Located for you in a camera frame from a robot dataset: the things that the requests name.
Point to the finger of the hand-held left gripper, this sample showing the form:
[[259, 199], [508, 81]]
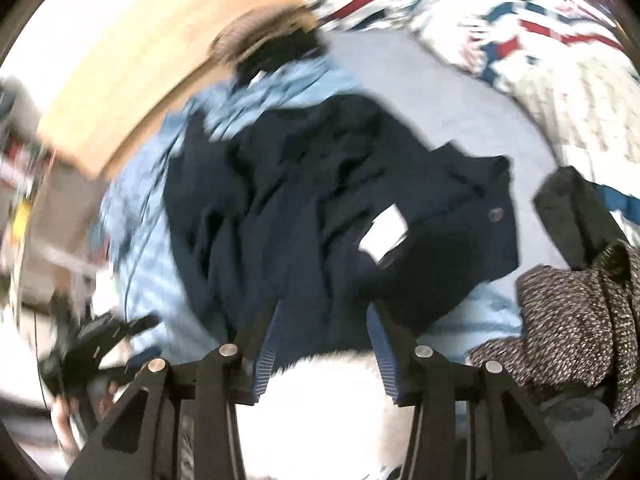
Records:
[[137, 327]]

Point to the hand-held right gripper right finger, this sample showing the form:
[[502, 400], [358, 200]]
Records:
[[385, 355]]

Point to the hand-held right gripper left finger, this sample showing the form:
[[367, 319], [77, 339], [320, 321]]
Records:
[[267, 355]]

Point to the navy blue collared shirt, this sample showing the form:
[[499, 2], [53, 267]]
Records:
[[310, 200]]

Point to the folded black clothes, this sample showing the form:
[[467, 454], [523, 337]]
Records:
[[277, 57]]

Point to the light blue striped hoodie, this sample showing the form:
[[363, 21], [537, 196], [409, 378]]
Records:
[[140, 260]]

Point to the white fluffy pajama top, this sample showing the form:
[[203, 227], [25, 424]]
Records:
[[320, 410]]

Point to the brown patterned garment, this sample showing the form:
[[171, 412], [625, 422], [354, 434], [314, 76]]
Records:
[[570, 320]]

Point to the white storage shelf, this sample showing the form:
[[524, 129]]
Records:
[[25, 170]]

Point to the grey blue duvet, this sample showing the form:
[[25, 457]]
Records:
[[575, 420]]

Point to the dark green garment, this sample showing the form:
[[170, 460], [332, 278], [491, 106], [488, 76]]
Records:
[[575, 215]]

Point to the wooden headboard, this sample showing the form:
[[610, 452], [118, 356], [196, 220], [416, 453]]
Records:
[[125, 60]]

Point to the folded brown striped sweater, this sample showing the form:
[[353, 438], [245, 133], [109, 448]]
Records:
[[250, 35]]

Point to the star striped quilt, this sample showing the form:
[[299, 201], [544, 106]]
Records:
[[550, 60]]

